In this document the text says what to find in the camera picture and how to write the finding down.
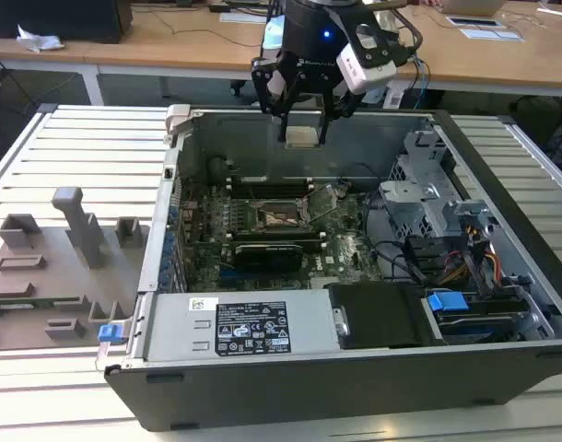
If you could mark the RAM slot with white latches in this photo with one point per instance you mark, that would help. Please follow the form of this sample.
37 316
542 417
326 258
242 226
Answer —
272 189
281 236
272 181
322 246

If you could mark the silver laptop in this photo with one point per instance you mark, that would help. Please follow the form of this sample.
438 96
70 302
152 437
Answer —
470 5

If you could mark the hard disk in blue carrier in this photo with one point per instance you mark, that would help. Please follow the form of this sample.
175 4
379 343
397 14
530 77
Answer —
447 304

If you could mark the blue plastic latch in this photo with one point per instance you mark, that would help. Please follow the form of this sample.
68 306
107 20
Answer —
110 333

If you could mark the round coin battery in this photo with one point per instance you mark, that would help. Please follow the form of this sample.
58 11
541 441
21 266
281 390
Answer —
346 189

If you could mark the CPU socket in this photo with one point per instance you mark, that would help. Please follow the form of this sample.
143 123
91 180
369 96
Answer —
274 224

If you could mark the black open PC case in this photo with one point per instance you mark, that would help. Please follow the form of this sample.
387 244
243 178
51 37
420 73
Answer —
308 396

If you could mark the black computer tower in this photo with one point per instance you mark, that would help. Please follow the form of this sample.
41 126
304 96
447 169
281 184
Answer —
55 18

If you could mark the black plastic shroud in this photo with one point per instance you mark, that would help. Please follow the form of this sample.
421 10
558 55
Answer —
378 313

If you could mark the silver finned heat sink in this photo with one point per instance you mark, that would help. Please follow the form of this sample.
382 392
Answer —
320 282

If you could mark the green motherboard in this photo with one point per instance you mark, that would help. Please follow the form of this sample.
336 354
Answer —
341 239

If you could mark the small graphics card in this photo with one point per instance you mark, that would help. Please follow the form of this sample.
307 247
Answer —
267 258

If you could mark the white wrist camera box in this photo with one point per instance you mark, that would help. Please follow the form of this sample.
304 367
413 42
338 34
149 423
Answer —
350 69

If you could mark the wooden office desk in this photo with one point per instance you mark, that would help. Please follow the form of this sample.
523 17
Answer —
170 50

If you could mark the metal drive cage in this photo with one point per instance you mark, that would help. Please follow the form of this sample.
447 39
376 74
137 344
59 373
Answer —
414 202

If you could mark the square silver CPU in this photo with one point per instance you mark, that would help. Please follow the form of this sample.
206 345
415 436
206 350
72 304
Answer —
301 136

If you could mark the black power adapter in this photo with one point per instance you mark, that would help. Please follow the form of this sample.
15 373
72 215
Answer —
220 8

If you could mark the silver power supply unit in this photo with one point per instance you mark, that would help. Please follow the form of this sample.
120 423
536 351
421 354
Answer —
179 327

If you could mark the green RAM stick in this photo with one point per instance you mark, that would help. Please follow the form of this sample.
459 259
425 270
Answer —
32 303

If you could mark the blue expansion slot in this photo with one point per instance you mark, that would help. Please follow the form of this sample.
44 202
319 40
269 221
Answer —
230 275

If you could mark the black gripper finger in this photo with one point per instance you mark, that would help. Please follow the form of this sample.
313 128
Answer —
262 87
338 103

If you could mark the crumpled white paper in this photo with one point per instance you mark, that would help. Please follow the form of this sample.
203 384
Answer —
39 42

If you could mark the grey parts rack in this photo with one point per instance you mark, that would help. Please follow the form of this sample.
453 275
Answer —
55 276

